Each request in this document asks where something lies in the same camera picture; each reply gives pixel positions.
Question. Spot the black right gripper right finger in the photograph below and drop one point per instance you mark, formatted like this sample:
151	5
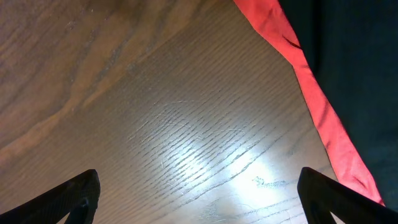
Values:
323	199

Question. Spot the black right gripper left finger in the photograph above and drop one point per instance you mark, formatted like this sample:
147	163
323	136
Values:
76	199

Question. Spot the black printed t-shirt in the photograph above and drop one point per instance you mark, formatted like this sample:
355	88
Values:
351	48

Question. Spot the red t-shirt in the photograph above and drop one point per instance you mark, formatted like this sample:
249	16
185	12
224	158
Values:
268	20

